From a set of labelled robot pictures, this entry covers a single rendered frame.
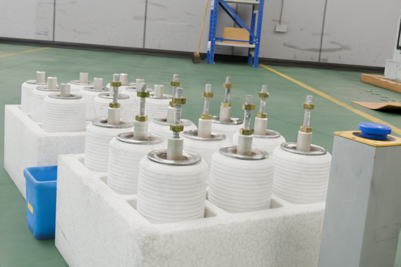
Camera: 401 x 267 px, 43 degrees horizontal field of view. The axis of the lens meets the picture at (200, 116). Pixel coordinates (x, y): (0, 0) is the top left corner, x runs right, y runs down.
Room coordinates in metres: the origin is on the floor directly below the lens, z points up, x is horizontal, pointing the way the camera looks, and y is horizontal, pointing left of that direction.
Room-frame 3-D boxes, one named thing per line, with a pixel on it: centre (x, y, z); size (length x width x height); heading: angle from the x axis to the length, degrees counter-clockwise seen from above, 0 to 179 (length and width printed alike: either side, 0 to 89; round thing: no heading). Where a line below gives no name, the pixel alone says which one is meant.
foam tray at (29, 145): (1.32, 0.27, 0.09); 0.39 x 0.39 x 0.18; 31
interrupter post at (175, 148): (0.69, 0.03, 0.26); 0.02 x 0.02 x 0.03
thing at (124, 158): (0.79, 0.09, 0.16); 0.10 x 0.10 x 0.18
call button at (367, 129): (0.64, -0.22, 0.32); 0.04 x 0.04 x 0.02
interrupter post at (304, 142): (0.81, -0.17, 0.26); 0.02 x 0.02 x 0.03
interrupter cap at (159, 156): (0.69, 0.03, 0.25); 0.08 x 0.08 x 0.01
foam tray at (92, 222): (0.85, -0.01, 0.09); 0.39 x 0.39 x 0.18; 31
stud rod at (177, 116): (0.69, 0.03, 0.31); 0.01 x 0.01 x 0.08
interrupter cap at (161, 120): (0.96, 0.05, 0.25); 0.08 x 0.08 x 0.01
